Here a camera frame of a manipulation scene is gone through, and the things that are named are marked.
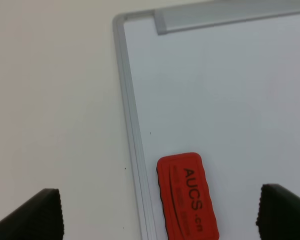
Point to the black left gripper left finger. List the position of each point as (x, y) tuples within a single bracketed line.
[(39, 218)]

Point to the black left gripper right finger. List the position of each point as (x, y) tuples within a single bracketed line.
[(279, 213)]

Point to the red whiteboard eraser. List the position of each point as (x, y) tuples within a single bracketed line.
[(185, 196)]

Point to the white board with grey frame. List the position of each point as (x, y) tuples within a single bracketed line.
[(221, 79)]

